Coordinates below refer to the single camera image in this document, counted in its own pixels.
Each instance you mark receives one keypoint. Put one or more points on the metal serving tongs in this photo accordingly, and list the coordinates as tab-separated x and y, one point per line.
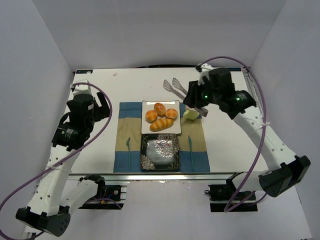
177	89

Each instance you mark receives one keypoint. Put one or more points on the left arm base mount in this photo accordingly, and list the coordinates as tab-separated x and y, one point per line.
108	196

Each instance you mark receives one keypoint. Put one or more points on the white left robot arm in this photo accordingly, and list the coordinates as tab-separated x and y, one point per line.
48	211

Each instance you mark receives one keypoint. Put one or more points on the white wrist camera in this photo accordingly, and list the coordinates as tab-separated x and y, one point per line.
81	87
203	70

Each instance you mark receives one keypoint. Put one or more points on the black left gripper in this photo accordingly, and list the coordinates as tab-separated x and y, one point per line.
99	110

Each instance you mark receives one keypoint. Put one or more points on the green plastic knife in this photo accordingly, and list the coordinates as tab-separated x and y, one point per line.
191	153

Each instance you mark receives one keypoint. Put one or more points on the white square plate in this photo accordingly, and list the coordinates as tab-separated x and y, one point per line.
149	105

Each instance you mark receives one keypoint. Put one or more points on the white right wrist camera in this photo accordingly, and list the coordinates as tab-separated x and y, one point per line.
203	70

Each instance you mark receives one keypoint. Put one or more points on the round bread roll left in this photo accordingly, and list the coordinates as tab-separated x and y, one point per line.
151	116

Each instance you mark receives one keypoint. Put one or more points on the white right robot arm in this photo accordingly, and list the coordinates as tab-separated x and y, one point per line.
285	168

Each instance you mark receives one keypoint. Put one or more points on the round bread roll right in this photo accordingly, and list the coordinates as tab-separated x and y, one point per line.
171	113

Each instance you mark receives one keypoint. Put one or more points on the round bread roll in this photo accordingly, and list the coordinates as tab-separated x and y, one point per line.
160	109
151	116
171	113

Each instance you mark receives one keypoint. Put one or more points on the black floral square plate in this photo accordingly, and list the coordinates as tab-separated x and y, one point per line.
160	152

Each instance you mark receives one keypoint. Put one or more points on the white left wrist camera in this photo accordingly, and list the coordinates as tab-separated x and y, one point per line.
81	87

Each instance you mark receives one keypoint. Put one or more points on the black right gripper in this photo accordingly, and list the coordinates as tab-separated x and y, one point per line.
192	94

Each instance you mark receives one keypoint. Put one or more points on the pale yellow mug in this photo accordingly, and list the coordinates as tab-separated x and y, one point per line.
191	114

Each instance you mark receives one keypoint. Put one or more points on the green plastic fork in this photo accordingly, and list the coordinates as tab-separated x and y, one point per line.
129	152

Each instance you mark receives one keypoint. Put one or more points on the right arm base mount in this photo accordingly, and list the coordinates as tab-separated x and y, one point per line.
220	189

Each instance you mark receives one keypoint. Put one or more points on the long striped bread loaf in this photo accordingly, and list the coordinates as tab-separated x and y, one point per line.
161	124

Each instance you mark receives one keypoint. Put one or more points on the round bread roll top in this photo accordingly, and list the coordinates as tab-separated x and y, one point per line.
160	109

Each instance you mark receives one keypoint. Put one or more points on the blue and beige placemat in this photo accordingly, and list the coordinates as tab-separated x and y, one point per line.
129	125

